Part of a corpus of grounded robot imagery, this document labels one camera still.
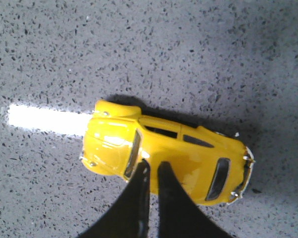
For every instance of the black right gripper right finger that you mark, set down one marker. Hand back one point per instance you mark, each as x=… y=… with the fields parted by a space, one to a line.
x=179 y=216

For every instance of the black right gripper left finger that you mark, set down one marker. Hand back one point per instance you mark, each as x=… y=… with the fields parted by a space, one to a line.
x=128 y=217

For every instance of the yellow toy beetle car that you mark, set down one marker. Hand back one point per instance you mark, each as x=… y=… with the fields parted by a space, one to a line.
x=211 y=167

